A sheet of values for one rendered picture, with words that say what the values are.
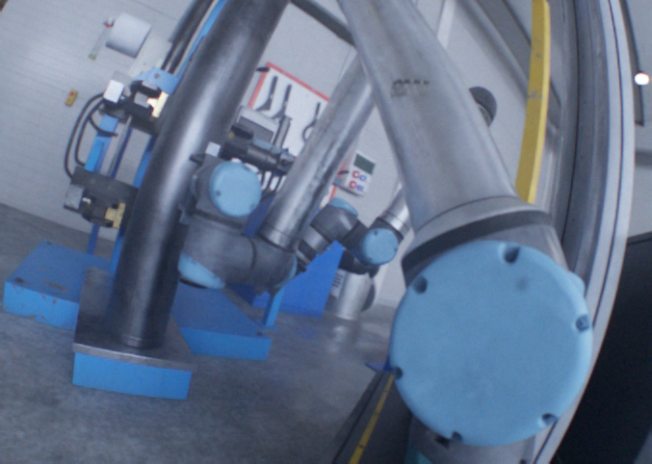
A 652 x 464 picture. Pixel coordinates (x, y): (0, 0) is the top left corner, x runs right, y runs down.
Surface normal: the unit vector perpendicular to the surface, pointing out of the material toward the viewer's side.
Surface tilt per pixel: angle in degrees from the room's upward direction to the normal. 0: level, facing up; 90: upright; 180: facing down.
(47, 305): 90
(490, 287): 94
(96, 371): 90
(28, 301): 90
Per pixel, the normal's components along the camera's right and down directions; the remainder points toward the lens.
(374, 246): 0.04, 0.02
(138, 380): 0.59, 0.13
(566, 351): -0.59, -0.18
